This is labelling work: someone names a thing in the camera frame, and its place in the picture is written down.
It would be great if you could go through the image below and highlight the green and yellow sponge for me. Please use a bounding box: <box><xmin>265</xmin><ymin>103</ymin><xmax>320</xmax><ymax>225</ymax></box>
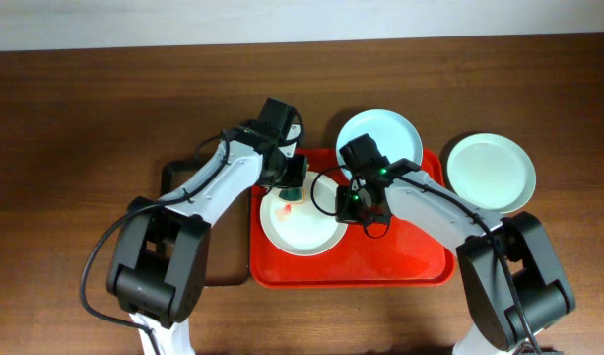
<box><xmin>278</xmin><ymin>187</ymin><xmax>305</xmax><ymax>204</ymax></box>

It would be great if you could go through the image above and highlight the white plate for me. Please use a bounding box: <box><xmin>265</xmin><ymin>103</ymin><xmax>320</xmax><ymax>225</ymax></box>
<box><xmin>259</xmin><ymin>172</ymin><xmax>348</xmax><ymax>256</ymax></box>

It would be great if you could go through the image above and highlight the light blue plate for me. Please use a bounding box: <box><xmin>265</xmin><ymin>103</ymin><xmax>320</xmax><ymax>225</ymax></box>
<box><xmin>336</xmin><ymin>109</ymin><xmax>424</xmax><ymax>171</ymax></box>

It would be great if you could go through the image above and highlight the light green plate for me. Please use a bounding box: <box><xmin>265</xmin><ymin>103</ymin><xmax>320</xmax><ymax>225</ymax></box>
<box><xmin>446</xmin><ymin>133</ymin><xmax>537</xmax><ymax>214</ymax></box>

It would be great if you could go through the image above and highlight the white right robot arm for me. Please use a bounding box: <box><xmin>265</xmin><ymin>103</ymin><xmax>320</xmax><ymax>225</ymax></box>
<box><xmin>337</xmin><ymin>155</ymin><xmax>576</xmax><ymax>354</ymax></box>

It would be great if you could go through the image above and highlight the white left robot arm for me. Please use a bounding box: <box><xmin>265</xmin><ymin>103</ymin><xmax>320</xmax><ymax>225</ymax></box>
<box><xmin>106</xmin><ymin>123</ymin><xmax>305</xmax><ymax>354</ymax></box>

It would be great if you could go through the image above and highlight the red plastic tray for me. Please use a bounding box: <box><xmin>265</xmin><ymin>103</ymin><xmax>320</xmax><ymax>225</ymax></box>
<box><xmin>249</xmin><ymin>147</ymin><xmax>456</xmax><ymax>290</ymax></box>

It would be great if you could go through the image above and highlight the black shallow sponge tray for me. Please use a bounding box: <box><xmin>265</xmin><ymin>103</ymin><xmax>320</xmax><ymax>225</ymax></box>
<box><xmin>160</xmin><ymin>158</ymin><xmax>250</xmax><ymax>286</ymax></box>

